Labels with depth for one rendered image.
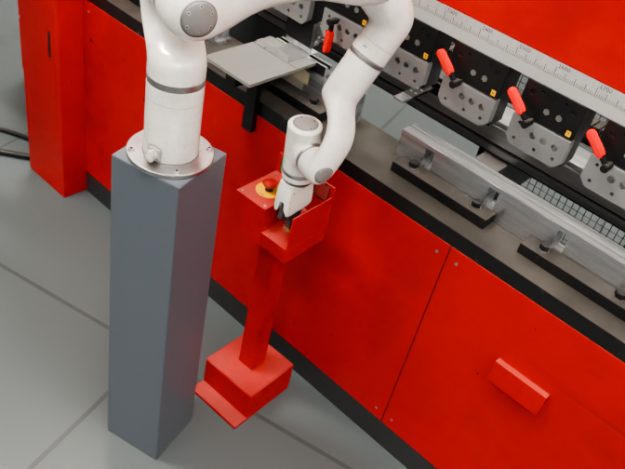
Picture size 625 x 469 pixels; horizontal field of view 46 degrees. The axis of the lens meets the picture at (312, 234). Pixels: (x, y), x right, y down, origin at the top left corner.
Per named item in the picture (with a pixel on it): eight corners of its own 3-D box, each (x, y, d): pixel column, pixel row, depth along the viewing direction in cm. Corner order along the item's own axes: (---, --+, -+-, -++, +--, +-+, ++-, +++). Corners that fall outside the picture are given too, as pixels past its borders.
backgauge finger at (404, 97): (379, 95, 205) (384, 78, 202) (432, 73, 221) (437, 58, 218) (413, 114, 199) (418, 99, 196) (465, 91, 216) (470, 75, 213)
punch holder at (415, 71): (374, 66, 192) (390, 6, 182) (393, 59, 198) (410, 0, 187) (419, 92, 186) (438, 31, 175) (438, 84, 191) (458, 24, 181)
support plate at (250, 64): (204, 59, 201) (204, 55, 200) (272, 39, 218) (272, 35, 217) (248, 87, 193) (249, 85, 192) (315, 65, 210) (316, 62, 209)
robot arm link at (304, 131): (324, 175, 180) (306, 154, 186) (331, 131, 171) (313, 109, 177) (293, 182, 177) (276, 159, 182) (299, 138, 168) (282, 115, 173)
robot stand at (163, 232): (155, 461, 216) (179, 188, 153) (107, 430, 221) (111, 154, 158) (192, 419, 229) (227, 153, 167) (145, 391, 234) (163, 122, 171)
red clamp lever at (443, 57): (438, 48, 172) (456, 87, 173) (448, 45, 175) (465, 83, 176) (432, 52, 174) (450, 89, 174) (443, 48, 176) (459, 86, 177)
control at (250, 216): (231, 224, 201) (238, 170, 190) (271, 203, 212) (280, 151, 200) (284, 263, 193) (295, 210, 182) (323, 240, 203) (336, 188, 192)
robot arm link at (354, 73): (406, 88, 164) (327, 193, 175) (370, 52, 173) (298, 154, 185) (381, 75, 157) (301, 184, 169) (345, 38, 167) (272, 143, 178)
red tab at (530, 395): (485, 378, 190) (495, 360, 186) (489, 374, 191) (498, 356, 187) (536, 416, 183) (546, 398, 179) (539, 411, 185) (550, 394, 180)
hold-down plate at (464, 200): (390, 169, 197) (392, 160, 195) (401, 163, 200) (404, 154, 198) (482, 230, 184) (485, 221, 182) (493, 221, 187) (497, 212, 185)
